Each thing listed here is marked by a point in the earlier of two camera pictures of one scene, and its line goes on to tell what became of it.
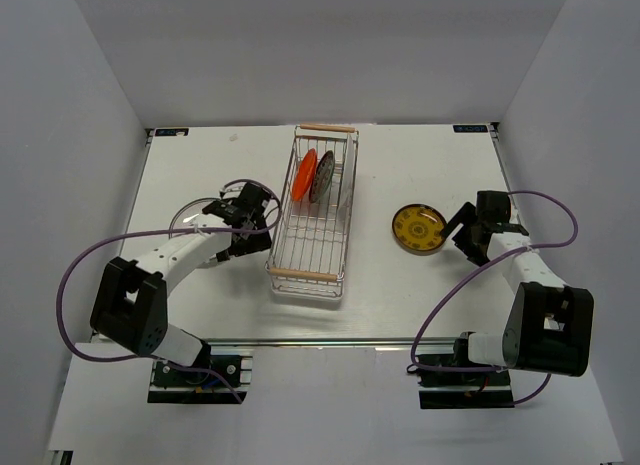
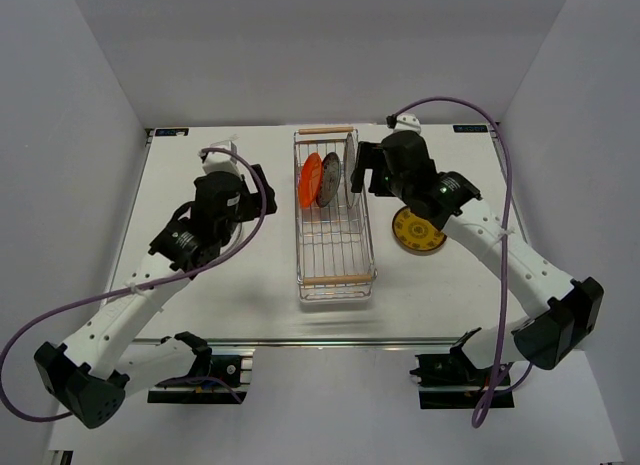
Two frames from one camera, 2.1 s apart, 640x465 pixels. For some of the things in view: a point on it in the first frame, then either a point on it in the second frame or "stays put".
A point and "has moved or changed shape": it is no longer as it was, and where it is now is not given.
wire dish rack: (308, 254) has moved or changed shape
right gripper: (466, 216) → (369, 157)
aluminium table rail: (326, 342) stays put
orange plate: (304, 174) has moved or changed shape
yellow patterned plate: (419, 229) stays put
